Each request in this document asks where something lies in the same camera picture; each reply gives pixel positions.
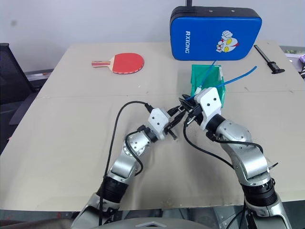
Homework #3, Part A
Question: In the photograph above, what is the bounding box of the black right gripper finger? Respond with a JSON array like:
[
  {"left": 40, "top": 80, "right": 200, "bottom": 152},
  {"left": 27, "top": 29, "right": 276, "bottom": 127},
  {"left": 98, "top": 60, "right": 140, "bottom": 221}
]
[
  {"left": 177, "top": 94, "right": 196, "bottom": 106},
  {"left": 178, "top": 102, "right": 194, "bottom": 113}
]

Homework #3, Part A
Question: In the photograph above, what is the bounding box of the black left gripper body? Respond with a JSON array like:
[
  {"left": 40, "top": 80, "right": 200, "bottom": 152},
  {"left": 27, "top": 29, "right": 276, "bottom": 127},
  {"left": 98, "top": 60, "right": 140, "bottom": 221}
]
[{"left": 163, "top": 107, "right": 179, "bottom": 142}]

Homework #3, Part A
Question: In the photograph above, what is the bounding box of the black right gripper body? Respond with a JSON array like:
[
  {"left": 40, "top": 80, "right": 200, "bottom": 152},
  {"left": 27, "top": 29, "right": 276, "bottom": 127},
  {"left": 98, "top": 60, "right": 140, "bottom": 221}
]
[{"left": 184, "top": 103, "right": 203, "bottom": 126}]

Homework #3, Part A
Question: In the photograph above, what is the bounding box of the blue cable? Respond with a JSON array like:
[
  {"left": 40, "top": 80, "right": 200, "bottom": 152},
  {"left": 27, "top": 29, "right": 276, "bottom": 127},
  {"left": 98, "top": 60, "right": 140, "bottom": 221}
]
[
  {"left": 199, "top": 60, "right": 217, "bottom": 91},
  {"left": 185, "top": 65, "right": 258, "bottom": 101}
]

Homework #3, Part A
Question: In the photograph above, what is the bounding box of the green bin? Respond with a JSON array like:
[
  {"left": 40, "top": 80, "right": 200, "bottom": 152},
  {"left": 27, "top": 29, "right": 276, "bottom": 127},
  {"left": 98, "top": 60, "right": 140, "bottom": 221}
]
[{"left": 190, "top": 63, "right": 227, "bottom": 108}]

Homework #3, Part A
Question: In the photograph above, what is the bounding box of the blue kick pad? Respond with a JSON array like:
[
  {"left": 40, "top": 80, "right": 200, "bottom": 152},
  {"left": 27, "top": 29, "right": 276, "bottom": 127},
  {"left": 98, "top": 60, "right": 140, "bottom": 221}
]
[{"left": 170, "top": 6, "right": 263, "bottom": 61}]

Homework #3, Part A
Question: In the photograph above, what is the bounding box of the red table tennis paddle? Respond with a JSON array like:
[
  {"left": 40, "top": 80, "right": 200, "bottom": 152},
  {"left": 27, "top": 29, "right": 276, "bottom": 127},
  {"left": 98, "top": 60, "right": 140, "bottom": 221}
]
[{"left": 91, "top": 52, "right": 145, "bottom": 75}]

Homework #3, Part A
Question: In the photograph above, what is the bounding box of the black caliper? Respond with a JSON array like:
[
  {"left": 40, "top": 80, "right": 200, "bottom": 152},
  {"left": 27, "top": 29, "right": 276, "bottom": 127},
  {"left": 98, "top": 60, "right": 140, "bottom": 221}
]
[{"left": 254, "top": 44, "right": 286, "bottom": 75}]

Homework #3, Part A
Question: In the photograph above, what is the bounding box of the grey robot torso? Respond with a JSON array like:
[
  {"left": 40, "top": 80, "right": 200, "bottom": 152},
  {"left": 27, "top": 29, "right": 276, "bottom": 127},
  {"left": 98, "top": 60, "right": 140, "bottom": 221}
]
[{"left": 91, "top": 218, "right": 215, "bottom": 229}]

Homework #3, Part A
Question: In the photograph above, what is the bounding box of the black mesh chair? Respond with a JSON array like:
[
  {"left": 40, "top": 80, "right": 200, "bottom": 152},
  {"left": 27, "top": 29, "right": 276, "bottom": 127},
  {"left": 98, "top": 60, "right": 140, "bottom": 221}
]
[{"left": 0, "top": 42, "right": 56, "bottom": 125}]

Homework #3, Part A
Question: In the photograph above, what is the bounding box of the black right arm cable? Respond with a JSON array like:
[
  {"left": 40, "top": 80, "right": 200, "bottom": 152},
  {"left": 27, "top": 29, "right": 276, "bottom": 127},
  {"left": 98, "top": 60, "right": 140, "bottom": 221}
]
[{"left": 183, "top": 114, "right": 264, "bottom": 170}]

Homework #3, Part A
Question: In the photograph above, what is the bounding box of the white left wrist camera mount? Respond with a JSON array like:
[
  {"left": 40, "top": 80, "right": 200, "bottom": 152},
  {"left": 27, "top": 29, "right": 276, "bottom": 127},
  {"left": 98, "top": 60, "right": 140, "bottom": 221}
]
[{"left": 148, "top": 107, "right": 173, "bottom": 140}]

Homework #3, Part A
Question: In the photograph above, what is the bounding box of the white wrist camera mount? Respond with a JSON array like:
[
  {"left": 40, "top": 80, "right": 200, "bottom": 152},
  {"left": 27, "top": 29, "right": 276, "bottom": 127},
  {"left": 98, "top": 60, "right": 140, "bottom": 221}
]
[
  {"left": 194, "top": 87, "right": 226, "bottom": 131},
  {"left": 148, "top": 107, "right": 173, "bottom": 140}
]

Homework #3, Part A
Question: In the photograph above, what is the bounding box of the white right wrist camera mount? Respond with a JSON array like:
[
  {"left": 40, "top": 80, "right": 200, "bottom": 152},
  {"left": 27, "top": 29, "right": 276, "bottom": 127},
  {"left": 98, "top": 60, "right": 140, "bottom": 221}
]
[{"left": 194, "top": 87, "right": 226, "bottom": 131}]

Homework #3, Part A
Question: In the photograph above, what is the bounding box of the short black left wrist cable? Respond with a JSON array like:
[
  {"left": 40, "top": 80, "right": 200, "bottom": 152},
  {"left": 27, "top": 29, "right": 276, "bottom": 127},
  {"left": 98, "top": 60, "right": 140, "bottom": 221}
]
[{"left": 124, "top": 125, "right": 144, "bottom": 177}]

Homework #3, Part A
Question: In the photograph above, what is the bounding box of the long black left arm cable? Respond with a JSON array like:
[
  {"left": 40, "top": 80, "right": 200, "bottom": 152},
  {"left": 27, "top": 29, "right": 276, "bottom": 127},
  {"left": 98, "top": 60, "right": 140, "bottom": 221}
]
[{"left": 98, "top": 101, "right": 154, "bottom": 226}]

